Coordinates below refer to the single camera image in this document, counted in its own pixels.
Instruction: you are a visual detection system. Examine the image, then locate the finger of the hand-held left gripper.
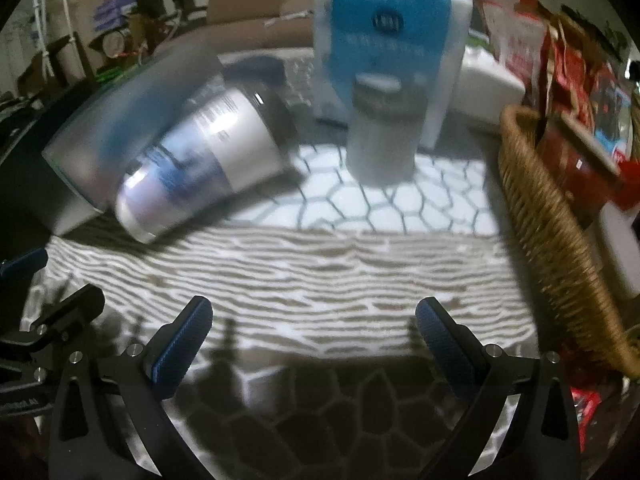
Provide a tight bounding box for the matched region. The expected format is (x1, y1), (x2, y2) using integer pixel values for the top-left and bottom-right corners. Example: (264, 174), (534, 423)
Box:
(0, 248), (49, 282)
(0, 284), (106, 387)

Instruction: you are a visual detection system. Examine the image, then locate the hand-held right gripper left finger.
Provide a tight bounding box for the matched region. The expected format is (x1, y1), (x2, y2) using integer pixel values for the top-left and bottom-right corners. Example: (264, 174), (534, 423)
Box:
(47, 296), (216, 480)

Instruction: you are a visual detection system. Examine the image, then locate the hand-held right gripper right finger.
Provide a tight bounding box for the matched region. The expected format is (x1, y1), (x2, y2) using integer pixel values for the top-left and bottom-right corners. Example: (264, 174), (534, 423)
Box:
(415, 296), (582, 480)

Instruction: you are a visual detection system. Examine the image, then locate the woven wicker basket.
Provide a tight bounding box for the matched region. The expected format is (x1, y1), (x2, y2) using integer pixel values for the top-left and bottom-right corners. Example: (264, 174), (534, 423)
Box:
(499, 104), (640, 377)

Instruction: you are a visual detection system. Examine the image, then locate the silver label dark cap bottle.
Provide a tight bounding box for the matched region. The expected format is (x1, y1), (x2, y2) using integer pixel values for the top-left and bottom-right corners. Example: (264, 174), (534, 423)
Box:
(114, 84), (297, 246)

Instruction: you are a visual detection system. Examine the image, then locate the grey tumbler with chrome lid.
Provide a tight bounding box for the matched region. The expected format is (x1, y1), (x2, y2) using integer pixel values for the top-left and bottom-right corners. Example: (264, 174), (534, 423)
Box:
(346, 72), (427, 187)

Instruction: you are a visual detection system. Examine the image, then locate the patterned grey white tablecloth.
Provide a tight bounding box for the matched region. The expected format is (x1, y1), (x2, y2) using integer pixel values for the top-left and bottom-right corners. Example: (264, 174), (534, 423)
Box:
(20, 45), (568, 480)

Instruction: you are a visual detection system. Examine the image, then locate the red tin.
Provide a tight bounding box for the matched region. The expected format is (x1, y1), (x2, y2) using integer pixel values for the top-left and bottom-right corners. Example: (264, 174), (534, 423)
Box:
(536, 115), (627, 212)

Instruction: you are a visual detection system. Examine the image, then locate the white pole rack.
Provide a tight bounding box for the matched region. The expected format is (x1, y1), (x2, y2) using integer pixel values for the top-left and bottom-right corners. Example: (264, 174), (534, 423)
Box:
(31, 0), (83, 77)

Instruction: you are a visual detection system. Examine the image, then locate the purple box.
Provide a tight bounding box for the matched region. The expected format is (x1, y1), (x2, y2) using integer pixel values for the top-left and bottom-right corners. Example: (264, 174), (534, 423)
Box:
(92, 0), (132, 32)

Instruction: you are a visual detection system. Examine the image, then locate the white square dispenser box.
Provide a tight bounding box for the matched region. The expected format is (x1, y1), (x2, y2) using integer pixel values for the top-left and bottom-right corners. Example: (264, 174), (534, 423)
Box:
(457, 46), (527, 127)

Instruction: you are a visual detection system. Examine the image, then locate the blue snack packet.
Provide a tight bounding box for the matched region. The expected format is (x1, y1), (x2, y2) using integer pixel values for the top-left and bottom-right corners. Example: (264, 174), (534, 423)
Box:
(591, 66), (634, 160)

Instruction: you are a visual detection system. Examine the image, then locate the white and red packet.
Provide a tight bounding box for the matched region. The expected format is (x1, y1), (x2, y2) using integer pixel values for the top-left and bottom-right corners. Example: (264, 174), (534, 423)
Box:
(481, 0), (547, 78)

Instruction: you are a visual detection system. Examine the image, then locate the brown sofa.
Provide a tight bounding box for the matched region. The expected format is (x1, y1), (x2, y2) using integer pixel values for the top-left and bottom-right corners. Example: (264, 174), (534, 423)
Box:
(150, 7), (321, 63)

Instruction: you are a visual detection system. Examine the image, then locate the blue and white package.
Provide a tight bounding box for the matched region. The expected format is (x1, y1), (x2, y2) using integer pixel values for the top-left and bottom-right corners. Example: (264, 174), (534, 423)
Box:
(312, 0), (474, 152)

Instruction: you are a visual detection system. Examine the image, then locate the white paper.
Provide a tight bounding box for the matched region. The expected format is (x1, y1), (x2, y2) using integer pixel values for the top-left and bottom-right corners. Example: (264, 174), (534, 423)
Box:
(264, 9), (315, 29)

